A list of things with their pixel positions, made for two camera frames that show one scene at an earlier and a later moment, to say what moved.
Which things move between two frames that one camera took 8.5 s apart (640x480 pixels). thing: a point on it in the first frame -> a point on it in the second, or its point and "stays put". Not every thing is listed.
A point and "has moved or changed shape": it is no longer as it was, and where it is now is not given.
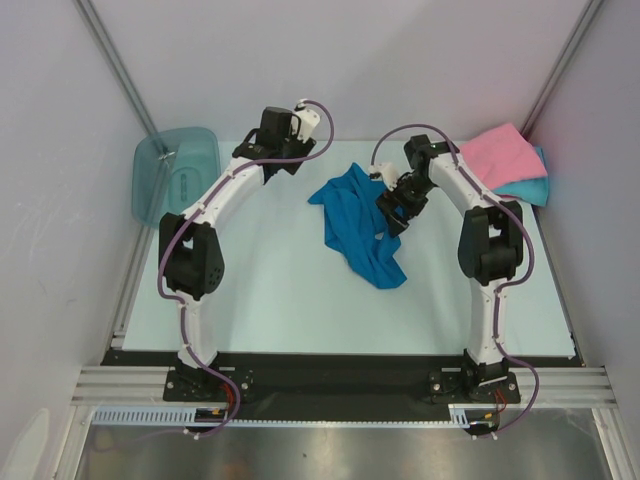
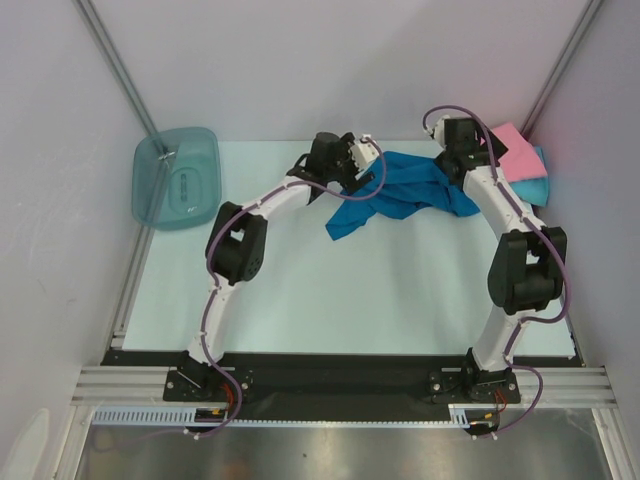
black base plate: x=329 y=387 stays put
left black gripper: x=301 y=150 -> x=350 y=183
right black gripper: x=400 y=203 -> x=447 y=167
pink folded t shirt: x=504 y=156 stays put
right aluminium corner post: x=559 y=68 stays put
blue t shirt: x=357 y=228 has moved or changed shape
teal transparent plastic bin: x=172 y=169 stays put
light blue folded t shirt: x=532 y=192 stays put
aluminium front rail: x=145 y=386 stays put
